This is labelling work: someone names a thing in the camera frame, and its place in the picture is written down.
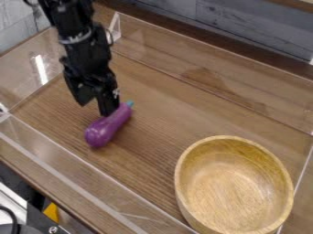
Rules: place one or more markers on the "yellow black equipment base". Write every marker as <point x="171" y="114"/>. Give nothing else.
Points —
<point x="25" y="208"/>

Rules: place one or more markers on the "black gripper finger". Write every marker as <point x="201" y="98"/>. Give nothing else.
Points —
<point x="108" y="99"/>
<point x="79" y="89"/>

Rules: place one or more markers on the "clear acrylic corner bracket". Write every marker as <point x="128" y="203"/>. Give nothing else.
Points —
<point x="114" y="29"/>

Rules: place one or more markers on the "brown wooden bowl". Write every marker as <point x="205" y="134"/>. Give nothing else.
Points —
<point x="233" y="187"/>

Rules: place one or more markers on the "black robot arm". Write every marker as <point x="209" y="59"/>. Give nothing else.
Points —
<point x="65" y="13"/>

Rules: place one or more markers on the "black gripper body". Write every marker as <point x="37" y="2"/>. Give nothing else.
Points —
<point x="87" y="71"/>

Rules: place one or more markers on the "purple toy eggplant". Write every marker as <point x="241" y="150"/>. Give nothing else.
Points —
<point x="102" y="130"/>

